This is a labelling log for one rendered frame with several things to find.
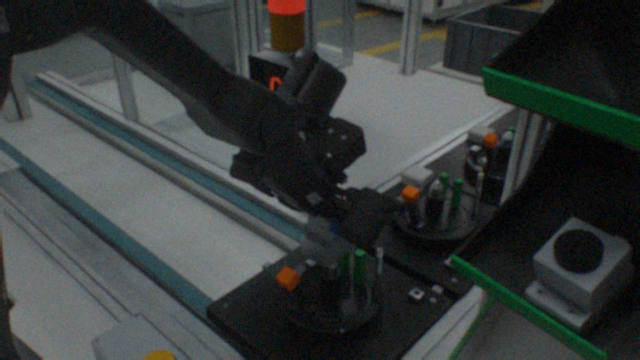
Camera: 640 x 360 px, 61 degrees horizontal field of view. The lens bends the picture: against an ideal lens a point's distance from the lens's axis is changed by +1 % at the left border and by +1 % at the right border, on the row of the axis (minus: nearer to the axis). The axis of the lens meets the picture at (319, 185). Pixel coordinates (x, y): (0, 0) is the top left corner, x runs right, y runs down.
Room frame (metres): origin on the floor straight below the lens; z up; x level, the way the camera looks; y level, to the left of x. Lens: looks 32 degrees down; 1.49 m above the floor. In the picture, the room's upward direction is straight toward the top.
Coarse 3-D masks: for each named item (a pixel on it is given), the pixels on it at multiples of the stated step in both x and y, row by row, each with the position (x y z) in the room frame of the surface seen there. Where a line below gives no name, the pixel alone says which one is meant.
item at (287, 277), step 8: (280, 272) 0.49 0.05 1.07; (288, 272) 0.48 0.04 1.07; (296, 272) 0.48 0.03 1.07; (304, 272) 0.49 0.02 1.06; (280, 280) 0.48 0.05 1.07; (288, 280) 0.47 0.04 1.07; (296, 280) 0.48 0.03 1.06; (288, 288) 0.47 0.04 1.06; (296, 288) 0.48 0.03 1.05; (296, 296) 0.48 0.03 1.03; (296, 304) 0.49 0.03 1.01; (304, 304) 0.49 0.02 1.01
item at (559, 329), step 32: (544, 160) 0.41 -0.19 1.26; (576, 160) 0.43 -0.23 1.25; (608, 160) 0.42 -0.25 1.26; (512, 192) 0.39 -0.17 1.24; (544, 192) 0.40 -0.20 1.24; (576, 192) 0.39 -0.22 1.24; (608, 192) 0.38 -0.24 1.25; (512, 224) 0.38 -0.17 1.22; (544, 224) 0.37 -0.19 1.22; (608, 224) 0.35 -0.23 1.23; (480, 256) 0.36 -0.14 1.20; (512, 256) 0.35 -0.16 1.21; (512, 288) 0.32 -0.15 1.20; (544, 320) 0.28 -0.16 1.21; (608, 320) 0.28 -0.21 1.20; (576, 352) 0.26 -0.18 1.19; (608, 352) 0.25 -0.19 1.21
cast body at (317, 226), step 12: (324, 216) 0.53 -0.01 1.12; (312, 228) 0.53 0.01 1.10; (324, 228) 0.52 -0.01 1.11; (312, 240) 0.52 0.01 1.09; (324, 240) 0.52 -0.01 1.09; (336, 240) 0.51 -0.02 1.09; (312, 252) 0.52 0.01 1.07; (324, 252) 0.50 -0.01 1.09; (336, 252) 0.52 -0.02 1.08; (324, 264) 0.50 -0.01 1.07
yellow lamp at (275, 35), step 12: (300, 12) 0.74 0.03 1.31; (276, 24) 0.73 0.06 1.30; (288, 24) 0.73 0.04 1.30; (300, 24) 0.74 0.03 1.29; (276, 36) 0.73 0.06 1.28; (288, 36) 0.73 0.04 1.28; (300, 36) 0.74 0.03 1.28; (276, 48) 0.73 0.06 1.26; (288, 48) 0.73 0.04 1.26; (300, 48) 0.74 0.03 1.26
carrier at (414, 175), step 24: (408, 168) 0.87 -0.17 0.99; (384, 192) 0.82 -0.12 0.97; (432, 192) 0.72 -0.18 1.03; (456, 192) 0.74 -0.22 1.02; (480, 192) 0.71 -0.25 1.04; (408, 216) 0.72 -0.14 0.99; (432, 216) 0.71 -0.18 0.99; (456, 216) 0.72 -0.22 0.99; (480, 216) 0.75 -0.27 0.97; (384, 240) 0.68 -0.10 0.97; (408, 240) 0.67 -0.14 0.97; (432, 240) 0.66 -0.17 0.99; (456, 240) 0.66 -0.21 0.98; (408, 264) 0.62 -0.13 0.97; (432, 264) 0.62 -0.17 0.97; (456, 288) 0.57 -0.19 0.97
